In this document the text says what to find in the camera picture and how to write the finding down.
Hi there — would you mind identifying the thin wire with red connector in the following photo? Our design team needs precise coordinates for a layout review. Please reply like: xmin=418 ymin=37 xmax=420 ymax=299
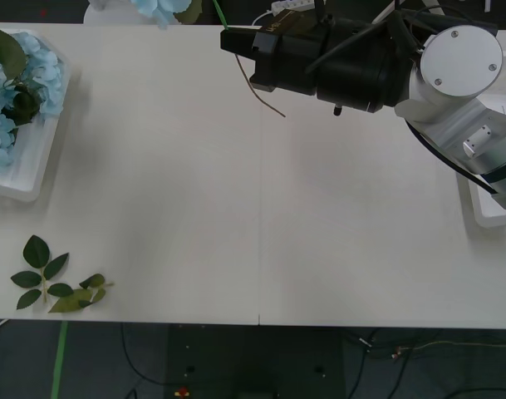
xmin=356 ymin=330 xmax=506 ymax=361

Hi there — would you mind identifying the white round base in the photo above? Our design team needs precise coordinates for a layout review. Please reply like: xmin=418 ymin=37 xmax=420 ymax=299
xmin=83 ymin=0 xmax=150 ymax=25

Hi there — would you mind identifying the white power strip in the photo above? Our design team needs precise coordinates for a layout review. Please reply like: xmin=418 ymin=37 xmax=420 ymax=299
xmin=271 ymin=0 xmax=316 ymax=13

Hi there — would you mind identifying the shallow white box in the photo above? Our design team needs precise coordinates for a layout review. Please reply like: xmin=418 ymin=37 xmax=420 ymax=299
xmin=455 ymin=31 xmax=506 ymax=229
xmin=0 ymin=27 xmax=77 ymax=204

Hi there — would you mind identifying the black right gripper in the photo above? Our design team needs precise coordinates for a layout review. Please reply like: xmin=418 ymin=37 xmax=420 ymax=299
xmin=219 ymin=11 xmax=335 ymax=99

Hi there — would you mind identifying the dark green leaf twig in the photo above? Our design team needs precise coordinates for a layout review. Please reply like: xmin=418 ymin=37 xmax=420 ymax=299
xmin=10 ymin=234 xmax=75 ymax=311

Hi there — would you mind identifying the light green leaf twig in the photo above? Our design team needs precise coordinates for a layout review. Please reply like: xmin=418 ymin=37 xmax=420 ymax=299
xmin=47 ymin=273 xmax=115 ymax=314

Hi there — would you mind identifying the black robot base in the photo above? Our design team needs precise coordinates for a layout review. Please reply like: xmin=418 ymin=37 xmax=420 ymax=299
xmin=165 ymin=324 xmax=347 ymax=399

